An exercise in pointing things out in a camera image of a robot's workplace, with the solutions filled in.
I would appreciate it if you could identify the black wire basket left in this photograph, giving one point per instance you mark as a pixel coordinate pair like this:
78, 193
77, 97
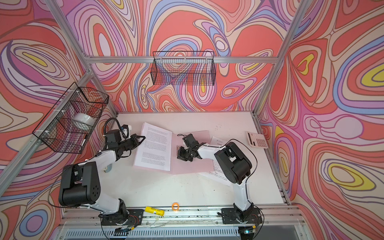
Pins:
79, 111

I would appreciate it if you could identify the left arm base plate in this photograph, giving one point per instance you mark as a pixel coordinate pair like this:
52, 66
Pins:
132, 218

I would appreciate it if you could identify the printed paper sheet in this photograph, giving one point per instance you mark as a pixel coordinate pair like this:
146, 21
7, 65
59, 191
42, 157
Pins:
217, 174
154, 153

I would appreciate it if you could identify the black wire basket back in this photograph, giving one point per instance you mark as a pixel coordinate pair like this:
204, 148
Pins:
183, 68

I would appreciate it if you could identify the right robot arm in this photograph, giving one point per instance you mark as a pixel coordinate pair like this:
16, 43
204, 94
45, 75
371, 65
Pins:
234, 164

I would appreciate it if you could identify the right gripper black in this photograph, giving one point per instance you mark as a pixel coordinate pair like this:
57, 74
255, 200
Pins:
181, 156

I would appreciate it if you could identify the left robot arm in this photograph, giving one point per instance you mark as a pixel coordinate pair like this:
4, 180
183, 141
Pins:
80, 184

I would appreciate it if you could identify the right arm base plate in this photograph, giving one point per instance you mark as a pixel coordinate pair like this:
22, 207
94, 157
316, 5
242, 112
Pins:
231, 216

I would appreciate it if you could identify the black wire basket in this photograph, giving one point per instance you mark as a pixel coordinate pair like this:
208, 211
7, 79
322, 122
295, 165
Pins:
183, 68
79, 111

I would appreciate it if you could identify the pink calculator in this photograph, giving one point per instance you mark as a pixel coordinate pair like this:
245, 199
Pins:
256, 140

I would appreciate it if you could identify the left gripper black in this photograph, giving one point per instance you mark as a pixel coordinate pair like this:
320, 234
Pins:
133, 139

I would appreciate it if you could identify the yellow glue stick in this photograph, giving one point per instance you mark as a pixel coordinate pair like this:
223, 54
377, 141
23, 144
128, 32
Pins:
155, 211

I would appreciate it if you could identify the white tape roll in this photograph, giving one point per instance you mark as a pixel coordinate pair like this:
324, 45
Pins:
83, 120

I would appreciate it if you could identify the grey blue stapler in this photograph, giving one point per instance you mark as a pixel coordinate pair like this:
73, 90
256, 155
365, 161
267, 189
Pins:
108, 168

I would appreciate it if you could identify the pink folder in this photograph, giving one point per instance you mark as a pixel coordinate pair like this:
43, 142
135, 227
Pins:
177, 166

